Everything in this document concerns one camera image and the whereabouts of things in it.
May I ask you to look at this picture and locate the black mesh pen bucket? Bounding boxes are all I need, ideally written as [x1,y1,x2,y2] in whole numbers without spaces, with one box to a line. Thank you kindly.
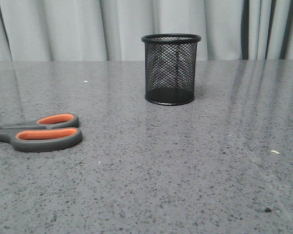
[141,34,201,106]

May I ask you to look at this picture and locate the grey orange handled scissors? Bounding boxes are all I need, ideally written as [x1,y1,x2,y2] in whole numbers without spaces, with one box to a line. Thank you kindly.
[0,113,83,153]

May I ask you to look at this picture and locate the small black crumb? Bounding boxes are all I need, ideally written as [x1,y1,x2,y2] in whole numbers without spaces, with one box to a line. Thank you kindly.
[264,207,272,213]

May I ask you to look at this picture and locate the grey pleated curtain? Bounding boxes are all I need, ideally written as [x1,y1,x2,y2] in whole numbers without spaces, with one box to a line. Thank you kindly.
[0,0,293,61]

